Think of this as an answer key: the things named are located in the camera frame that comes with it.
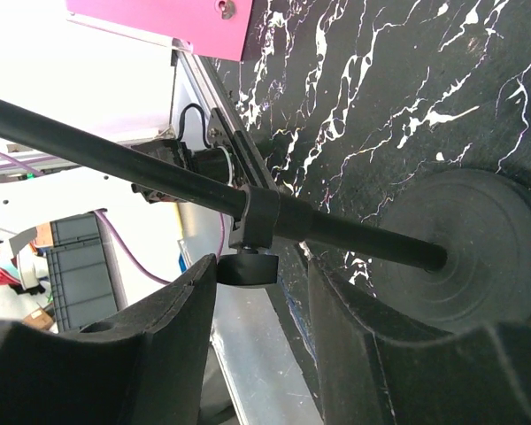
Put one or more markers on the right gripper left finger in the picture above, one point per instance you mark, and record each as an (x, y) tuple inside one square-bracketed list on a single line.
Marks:
[(143, 365)]

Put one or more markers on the grey storage crate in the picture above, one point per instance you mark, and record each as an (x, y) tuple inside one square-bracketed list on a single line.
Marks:
[(85, 282)]

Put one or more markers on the black round-base desk stand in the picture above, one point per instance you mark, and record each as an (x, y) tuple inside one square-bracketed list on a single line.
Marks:
[(454, 250)]

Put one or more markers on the pink plastic block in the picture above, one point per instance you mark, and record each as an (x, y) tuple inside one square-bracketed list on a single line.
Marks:
[(208, 28)]

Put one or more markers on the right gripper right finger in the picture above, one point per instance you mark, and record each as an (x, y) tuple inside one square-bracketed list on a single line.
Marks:
[(378, 366)]

